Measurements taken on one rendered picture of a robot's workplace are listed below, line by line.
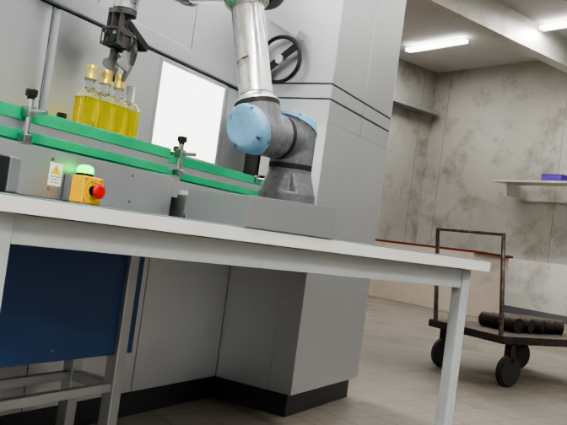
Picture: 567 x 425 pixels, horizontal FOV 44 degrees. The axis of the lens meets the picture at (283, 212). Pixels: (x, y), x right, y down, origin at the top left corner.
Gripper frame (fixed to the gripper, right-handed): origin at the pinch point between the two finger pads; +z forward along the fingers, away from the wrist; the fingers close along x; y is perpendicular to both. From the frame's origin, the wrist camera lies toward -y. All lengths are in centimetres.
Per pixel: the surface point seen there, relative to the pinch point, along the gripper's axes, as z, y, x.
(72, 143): 24.8, 28.2, 13.6
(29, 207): 42, 66, 45
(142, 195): 34.9, 0.1, 15.6
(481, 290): 78, -866, -80
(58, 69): 1.1, 13.2, -12.2
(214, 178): 23, -52, 4
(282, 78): -27, -99, -2
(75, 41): -8.9, 8.3, -12.3
